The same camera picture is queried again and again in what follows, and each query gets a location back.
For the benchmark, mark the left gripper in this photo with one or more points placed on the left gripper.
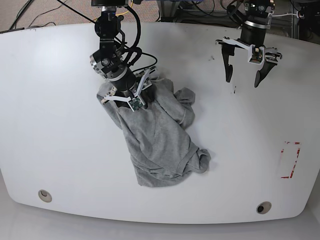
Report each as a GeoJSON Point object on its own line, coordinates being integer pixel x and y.
{"type": "Point", "coordinates": [268, 56]}

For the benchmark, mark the red tape rectangle marking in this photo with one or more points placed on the red tape rectangle marking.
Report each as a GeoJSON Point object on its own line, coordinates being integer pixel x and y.
{"type": "Point", "coordinates": [288, 159]}

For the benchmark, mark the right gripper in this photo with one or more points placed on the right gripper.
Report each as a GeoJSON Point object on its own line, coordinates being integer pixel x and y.
{"type": "Point", "coordinates": [129, 86]}

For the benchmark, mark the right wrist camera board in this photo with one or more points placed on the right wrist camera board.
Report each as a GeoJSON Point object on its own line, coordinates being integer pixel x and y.
{"type": "Point", "coordinates": [135, 104]}

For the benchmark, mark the table cable grommet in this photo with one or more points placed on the table cable grommet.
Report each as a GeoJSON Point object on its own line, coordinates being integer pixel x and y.
{"type": "Point", "coordinates": [45, 196]}
{"type": "Point", "coordinates": [264, 208]}

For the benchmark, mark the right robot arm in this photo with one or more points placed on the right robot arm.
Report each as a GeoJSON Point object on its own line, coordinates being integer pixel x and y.
{"type": "Point", "coordinates": [113, 60]}

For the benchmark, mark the right table cable grommet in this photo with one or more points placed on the right table cable grommet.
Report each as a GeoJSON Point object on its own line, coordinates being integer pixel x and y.
{"type": "Point", "coordinates": [264, 208]}

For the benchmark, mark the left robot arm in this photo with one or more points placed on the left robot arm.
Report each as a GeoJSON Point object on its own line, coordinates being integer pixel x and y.
{"type": "Point", "coordinates": [254, 17]}

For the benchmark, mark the grey t-shirt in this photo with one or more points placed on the grey t-shirt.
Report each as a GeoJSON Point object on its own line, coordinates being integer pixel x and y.
{"type": "Point", "coordinates": [161, 151]}

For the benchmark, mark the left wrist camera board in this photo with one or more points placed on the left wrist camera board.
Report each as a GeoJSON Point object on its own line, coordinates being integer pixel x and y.
{"type": "Point", "coordinates": [255, 55]}

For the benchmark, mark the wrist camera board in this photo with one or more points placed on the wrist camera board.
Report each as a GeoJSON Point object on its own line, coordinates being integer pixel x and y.
{"type": "Point", "coordinates": [255, 55]}
{"type": "Point", "coordinates": [135, 104]}

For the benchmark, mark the aluminium extrusion frame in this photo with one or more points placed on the aluminium extrusion frame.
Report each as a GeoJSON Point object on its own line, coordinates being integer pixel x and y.
{"type": "Point", "coordinates": [214, 12]}

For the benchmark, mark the left table cable grommet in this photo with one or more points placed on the left table cable grommet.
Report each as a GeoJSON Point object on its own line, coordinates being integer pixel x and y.
{"type": "Point", "coordinates": [45, 196]}

